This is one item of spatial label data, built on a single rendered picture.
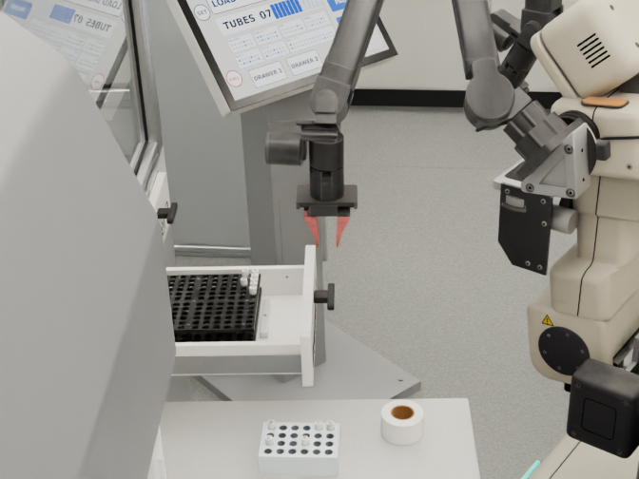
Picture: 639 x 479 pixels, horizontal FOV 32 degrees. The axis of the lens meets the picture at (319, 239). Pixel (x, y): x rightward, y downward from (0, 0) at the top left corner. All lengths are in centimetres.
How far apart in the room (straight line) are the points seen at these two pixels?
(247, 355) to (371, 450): 25
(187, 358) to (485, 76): 66
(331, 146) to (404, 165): 265
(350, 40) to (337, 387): 151
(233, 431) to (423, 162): 272
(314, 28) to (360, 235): 136
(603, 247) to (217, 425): 74
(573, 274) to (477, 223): 200
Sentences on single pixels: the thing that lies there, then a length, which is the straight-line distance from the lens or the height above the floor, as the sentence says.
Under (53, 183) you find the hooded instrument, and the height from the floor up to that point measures 161.
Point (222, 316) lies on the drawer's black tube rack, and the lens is 188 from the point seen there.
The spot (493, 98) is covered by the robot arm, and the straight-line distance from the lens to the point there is 176.
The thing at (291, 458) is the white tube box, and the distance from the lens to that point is 174.
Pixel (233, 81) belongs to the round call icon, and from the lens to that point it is 254.
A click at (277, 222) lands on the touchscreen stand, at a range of 286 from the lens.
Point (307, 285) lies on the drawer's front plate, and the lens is 189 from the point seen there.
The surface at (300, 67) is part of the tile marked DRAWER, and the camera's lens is 264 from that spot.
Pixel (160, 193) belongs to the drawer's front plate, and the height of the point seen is 92.
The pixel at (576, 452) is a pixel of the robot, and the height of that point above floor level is 28.
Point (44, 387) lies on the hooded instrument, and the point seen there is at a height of 155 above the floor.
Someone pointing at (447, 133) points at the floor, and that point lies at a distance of 470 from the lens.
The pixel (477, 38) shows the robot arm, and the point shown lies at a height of 133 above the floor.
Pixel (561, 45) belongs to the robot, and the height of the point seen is 131.
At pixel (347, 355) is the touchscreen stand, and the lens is 324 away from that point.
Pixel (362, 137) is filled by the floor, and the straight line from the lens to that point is 466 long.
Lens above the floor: 194
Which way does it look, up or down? 30 degrees down
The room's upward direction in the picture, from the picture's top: 2 degrees counter-clockwise
